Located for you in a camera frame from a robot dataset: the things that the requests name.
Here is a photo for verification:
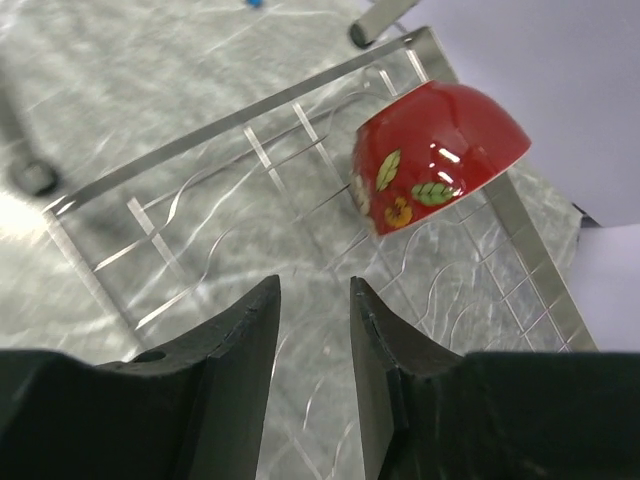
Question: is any steel dish rack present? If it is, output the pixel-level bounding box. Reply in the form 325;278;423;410
0;0;601;480

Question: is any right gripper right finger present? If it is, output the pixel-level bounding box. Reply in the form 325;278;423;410
350;277;639;479

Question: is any small red bowl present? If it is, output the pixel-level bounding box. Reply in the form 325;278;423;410
351;81;531;236

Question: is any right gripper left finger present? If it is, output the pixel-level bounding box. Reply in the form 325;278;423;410
1;276;281;479

